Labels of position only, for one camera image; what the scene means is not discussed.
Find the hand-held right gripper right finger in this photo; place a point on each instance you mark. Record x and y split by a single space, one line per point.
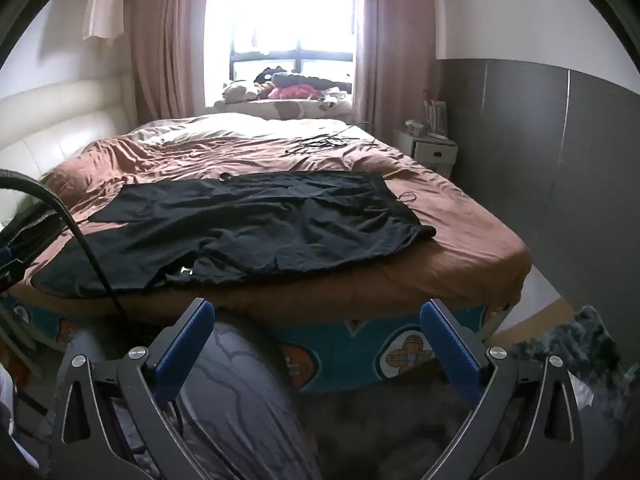
450 355

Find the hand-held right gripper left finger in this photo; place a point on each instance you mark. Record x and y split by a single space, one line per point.
185 350

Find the black pants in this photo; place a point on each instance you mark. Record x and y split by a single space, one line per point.
250 230

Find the person's grey patterned trouser leg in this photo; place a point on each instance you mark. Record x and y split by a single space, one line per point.
240 410

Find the dark shaggy rug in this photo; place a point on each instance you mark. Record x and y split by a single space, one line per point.
390 435

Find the bed with brown sheet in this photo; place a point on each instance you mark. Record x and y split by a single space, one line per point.
475 240

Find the white nightstand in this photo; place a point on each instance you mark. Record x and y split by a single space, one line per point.
430 152

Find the cream duvet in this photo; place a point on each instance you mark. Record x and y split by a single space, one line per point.
225 127

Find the clutter on nightstand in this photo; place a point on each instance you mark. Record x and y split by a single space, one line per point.
432 115

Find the pink curtain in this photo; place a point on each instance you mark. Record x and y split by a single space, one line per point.
165 35
395 35

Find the white hanging garment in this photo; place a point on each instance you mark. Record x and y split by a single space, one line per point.
107 5

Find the beige plush toy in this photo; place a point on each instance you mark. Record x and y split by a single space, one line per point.
237 92

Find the pile of clothes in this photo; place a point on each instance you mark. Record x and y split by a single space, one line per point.
295 91

